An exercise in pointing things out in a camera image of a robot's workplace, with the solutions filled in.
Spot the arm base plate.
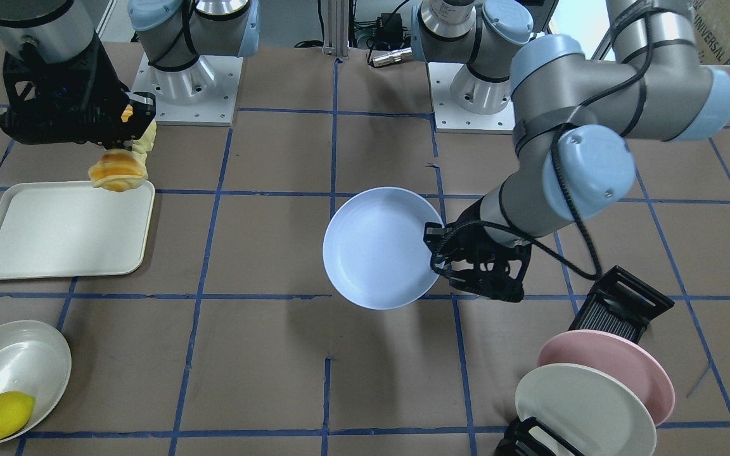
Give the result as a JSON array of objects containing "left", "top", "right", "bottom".
[
  {"left": 428, "top": 63, "right": 515, "bottom": 134},
  {"left": 131, "top": 55, "right": 244, "bottom": 127}
]

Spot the aluminium frame post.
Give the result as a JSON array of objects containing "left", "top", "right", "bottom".
[{"left": 321, "top": 0, "right": 354, "bottom": 60}]

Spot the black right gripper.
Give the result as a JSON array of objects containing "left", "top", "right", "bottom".
[{"left": 1, "top": 35, "right": 156, "bottom": 148}]

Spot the light blue plate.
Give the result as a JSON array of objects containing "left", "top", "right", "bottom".
[{"left": 323, "top": 187, "right": 442, "bottom": 310}]

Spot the yellow lemon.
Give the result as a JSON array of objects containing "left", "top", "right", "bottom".
[{"left": 0, "top": 391, "right": 35, "bottom": 440}]

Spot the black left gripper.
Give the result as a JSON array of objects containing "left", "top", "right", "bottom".
[{"left": 423, "top": 203, "right": 531, "bottom": 303}]

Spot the cream round plate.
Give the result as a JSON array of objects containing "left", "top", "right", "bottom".
[{"left": 0, "top": 320, "right": 72, "bottom": 443}]

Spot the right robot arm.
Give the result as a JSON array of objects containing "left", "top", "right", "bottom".
[{"left": 0, "top": 1, "right": 260, "bottom": 148}]

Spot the cardboard box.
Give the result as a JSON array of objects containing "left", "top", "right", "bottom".
[{"left": 692, "top": 1, "right": 730, "bottom": 65}]

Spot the sliced bread loaf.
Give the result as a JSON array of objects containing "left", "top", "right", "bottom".
[{"left": 89, "top": 121, "right": 157, "bottom": 193}]

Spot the black dish rack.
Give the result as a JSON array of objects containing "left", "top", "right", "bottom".
[{"left": 494, "top": 266, "right": 673, "bottom": 455}]

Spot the cream plate in rack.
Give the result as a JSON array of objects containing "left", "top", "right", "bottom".
[{"left": 515, "top": 363, "right": 656, "bottom": 455}]

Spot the cream rectangular tray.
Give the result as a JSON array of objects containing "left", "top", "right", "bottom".
[{"left": 0, "top": 181, "right": 156, "bottom": 281}]

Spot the pink plate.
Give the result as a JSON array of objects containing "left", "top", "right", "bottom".
[{"left": 537, "top": 329, "right": 677, "bottom": 426}]

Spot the silver metal cylinder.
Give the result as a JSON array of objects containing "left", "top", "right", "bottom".
[{"left": 368, "top": 47, "right": 416, "bottom": 68}]

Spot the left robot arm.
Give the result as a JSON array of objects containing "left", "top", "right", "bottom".
[{"left": 424, "top": 1, "right": 730, "bottom": 302}]

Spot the black power adapter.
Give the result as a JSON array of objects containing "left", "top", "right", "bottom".
[{"left": 376, "top": 13, "right": 404, "bottom": 40}]

